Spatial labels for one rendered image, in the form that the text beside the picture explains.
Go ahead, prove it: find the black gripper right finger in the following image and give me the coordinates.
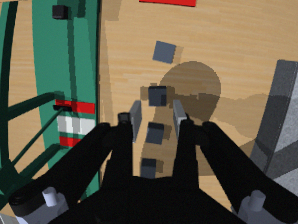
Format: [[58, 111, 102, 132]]
[[166, 100, 298, 224]]

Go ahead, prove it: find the red square plate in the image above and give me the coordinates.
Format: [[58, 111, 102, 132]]
[[139, 0, 196, 7]]

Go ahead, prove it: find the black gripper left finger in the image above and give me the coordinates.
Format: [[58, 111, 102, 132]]
[[8, 100, 142, 224]]

